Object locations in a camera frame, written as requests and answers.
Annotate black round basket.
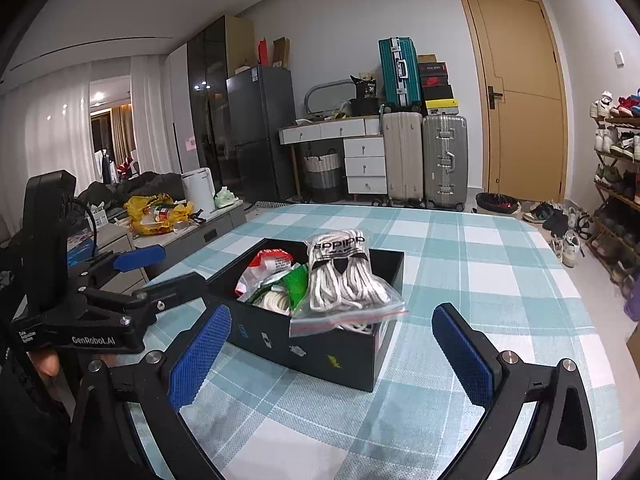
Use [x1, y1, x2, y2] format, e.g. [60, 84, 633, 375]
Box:
[475, 192, 521, 217]

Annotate dark clothing pile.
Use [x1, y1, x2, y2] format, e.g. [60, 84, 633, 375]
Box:
[77, 172, 185, 208]

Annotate grey low cabinet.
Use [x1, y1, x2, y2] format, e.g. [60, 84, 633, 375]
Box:
[97, 199, 248, 281]

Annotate black cable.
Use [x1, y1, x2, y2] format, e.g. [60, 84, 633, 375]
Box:
[75, 197, 102, 257]

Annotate green packet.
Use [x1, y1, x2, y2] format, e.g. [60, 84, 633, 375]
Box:
[260, 262, 311, 318]

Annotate black cardboard box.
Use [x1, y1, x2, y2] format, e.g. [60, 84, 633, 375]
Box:
[207, 237, 405, 393]

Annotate purple bag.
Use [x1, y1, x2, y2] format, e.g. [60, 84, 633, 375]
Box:
[622, 287, 640, 322]

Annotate wooden door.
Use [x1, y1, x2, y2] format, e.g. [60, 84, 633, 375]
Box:
[457, 0, 571, 206]

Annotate teal checked tablecloth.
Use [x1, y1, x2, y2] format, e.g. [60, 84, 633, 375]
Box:
[125, 202, 616, 480]

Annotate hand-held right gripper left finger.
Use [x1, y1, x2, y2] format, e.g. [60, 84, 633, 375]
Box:
[70, 304, 233, 480]

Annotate wooden shoe rack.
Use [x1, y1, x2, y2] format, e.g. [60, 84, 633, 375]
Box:
[587, 115, 640, 286]

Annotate sheer white curtain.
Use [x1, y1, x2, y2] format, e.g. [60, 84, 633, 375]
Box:
[0, 77, 93, 241]

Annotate brown cardboard box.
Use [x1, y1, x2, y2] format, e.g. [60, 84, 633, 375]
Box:
[626, 322, 640, 376]

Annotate black paper bag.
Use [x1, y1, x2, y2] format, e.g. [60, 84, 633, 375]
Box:
[350, 74, 381, 102]

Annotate rows of stored shoes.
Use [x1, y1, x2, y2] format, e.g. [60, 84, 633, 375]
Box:
[589, 87, 640, 291]

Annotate bagged grey rope black print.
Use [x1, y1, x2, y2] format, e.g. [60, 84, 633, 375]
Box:
[289, 227, 408, 338]

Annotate white appliance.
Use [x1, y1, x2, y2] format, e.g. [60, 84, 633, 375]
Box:
[181, 167, 217, 216]

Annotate silver suitcase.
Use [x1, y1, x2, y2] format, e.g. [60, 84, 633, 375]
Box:
[421, 112, 468, 211]

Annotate yellow snack bag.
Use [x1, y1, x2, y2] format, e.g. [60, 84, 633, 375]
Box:
[124, 192, 196, 237]

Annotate scattered loose shoes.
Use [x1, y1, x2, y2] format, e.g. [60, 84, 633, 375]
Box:
[520, 199, 593, 267]

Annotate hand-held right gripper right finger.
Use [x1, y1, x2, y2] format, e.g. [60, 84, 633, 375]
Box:
[431, 302, 591, 480]

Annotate beige suitcase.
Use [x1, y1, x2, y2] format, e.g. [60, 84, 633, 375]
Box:
[381, 105, 426, 208]

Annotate teal suitcase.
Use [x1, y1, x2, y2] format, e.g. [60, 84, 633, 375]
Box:
[377, 36, 420, 111]

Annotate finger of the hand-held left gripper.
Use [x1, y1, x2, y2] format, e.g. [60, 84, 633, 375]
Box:
[75, 244, 167, 286]
[80, 272, 210, 331]

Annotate bagged cream rope coil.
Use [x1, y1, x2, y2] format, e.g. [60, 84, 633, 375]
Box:
[252, 292, 293, 317]

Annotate dark glass tall cabinet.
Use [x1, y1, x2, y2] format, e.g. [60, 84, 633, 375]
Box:
[187, 15, 256, 196]

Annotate grey refrigerator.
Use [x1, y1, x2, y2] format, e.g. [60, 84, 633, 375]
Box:
[226, 65, 298, 206]

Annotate white dresser desk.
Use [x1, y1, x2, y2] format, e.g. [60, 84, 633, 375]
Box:
[278, 116, 388, 203]

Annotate bagged red white packet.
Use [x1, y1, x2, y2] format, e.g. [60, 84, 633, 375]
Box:
[235, 247, 296, 306]

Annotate person's left forearm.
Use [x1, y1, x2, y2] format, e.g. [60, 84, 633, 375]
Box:
[0, 340, 76, 480]

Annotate oval grey frame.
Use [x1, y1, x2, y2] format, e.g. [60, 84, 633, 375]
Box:
[305, 79, 355, 117]

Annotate person's left hand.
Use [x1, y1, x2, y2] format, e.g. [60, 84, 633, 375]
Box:
[30, 350, 63, 380]

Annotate blue box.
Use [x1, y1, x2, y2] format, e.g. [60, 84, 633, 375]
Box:
[67, 234, 97, 267]

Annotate woven laundry basket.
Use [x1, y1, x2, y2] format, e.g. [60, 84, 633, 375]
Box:
[301, 149, 346, 203]

